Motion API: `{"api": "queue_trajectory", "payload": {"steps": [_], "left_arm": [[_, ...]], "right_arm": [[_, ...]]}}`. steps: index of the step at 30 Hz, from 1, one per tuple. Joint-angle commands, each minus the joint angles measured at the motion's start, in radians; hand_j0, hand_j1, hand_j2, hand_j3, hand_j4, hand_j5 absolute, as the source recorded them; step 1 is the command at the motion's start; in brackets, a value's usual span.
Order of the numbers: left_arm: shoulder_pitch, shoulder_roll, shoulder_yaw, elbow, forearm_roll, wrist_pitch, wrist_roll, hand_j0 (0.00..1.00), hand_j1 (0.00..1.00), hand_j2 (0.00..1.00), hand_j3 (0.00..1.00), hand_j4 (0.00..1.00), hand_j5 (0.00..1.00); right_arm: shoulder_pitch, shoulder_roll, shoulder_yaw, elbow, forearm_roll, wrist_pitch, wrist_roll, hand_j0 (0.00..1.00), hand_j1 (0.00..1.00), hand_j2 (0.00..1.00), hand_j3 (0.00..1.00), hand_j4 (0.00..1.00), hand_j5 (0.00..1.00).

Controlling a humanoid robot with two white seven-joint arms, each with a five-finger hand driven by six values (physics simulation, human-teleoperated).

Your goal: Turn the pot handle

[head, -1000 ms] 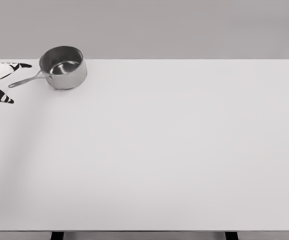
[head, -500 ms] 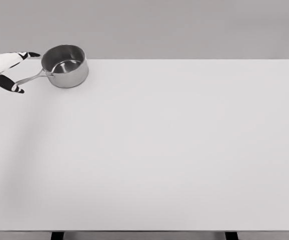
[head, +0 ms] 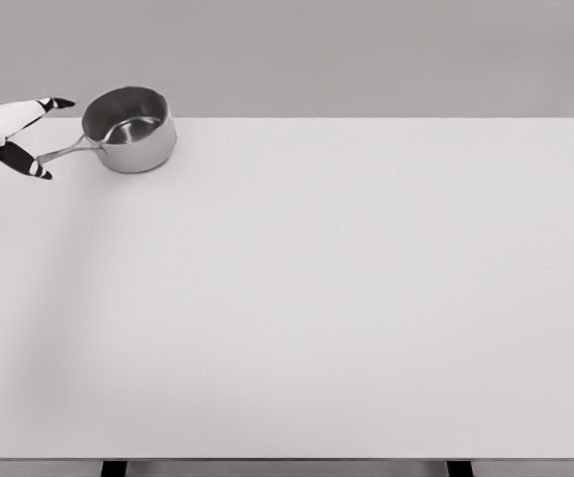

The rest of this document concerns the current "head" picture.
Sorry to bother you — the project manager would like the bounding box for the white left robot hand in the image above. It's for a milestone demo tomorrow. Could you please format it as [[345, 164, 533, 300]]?
[[0, 96, 77, 181]]

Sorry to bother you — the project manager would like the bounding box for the steel pot with long handle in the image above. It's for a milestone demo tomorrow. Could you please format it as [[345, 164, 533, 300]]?
[[36, 85, 178, 175]]

